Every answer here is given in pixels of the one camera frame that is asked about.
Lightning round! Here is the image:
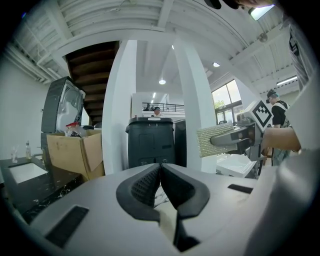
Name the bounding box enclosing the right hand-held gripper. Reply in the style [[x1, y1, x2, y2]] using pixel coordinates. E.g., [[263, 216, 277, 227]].
[[209, 99, 273, 162]]

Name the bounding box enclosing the dark grey appliance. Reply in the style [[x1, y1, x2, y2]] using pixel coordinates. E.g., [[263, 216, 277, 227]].
[[40, 76, 86, 134]]

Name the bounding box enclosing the person's right forearm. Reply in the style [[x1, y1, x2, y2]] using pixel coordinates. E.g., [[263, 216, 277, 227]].
[[262, 126, 302, 153]]

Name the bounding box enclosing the black plastic bin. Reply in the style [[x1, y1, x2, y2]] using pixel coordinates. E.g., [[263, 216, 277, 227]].
[[125, 116, 175, 169]]

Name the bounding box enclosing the white countertop sink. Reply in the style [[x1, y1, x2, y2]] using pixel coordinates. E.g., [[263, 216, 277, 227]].
[[8, 162, 49, 185]]

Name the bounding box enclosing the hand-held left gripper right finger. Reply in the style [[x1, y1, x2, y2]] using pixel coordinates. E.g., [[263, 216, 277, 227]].
[[161, 162, 258, 256]]

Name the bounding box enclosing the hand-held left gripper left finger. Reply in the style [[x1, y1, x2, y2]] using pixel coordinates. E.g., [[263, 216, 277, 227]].
[[29, 162, 176, 256]]

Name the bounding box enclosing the black metal railing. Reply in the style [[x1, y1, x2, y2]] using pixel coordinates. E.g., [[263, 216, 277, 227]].
[[141, 101, 185, 114]]

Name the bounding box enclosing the long tube ceiling light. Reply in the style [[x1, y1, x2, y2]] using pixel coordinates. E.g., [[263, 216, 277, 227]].
[[275, 75, 299, 87]]

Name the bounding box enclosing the clear drinking glass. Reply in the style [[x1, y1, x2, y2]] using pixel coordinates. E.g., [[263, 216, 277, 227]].
[[10, 145, 20, 164]]

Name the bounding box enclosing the large framed window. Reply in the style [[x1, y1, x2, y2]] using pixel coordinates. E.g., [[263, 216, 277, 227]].
[[211, 79, 243, 125]]

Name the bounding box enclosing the white basin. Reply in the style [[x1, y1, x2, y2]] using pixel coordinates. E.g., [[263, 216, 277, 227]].
[[215, 153, 258, 179]]

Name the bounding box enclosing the black cabinet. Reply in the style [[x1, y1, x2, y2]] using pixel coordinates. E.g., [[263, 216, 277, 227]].
[[173, 119, 188, 168]]

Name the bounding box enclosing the rectangular ceiling light panel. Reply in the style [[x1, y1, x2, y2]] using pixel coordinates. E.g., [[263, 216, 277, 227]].
[[250, 4, 276, 22]]

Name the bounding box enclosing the red-topped plastic bag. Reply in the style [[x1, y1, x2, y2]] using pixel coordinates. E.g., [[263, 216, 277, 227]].
[[65, 121, 88, 138]]

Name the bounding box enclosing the brown cardboard box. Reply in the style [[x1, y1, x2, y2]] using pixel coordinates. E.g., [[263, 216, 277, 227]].
[[46, 129, 105, 181]]

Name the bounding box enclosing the brown wooden staircase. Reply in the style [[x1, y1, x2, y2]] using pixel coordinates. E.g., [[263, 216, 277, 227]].
[[65, 40, 121, 127]]

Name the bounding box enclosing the glittery beige scrubber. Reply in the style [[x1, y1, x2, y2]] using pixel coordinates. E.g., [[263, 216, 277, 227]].
[[196, 123, 235, 158]]

